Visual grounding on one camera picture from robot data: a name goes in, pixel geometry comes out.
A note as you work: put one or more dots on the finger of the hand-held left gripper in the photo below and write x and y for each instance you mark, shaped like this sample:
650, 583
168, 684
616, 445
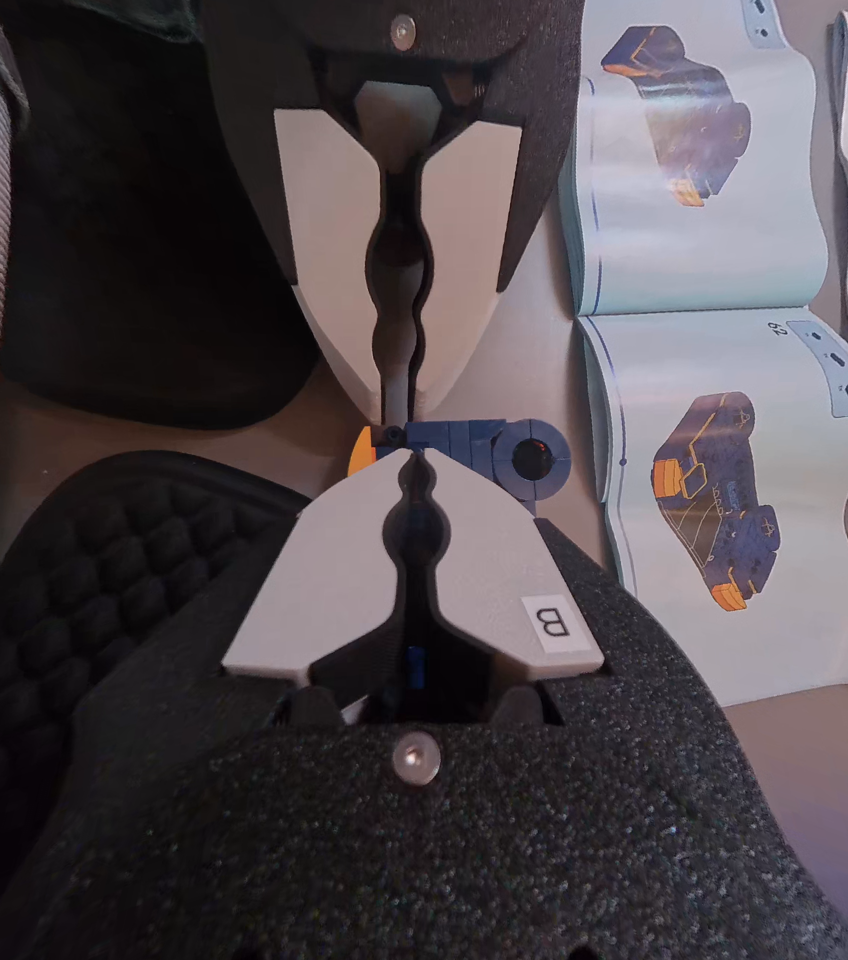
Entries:
469, 240
326, 240

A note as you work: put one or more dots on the person's left forearm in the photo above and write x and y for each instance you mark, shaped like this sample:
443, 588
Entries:
168, 15

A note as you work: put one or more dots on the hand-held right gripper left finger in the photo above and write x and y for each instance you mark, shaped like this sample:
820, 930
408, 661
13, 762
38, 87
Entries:
311, 592

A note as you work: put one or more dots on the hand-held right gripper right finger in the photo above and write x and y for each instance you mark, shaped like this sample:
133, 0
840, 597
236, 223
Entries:
499, 585

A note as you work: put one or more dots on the blue orange brick model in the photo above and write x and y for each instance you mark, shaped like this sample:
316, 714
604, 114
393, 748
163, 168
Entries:
469, 442

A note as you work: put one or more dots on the black bumpy cushion pad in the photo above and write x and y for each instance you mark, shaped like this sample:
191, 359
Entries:
56, 600

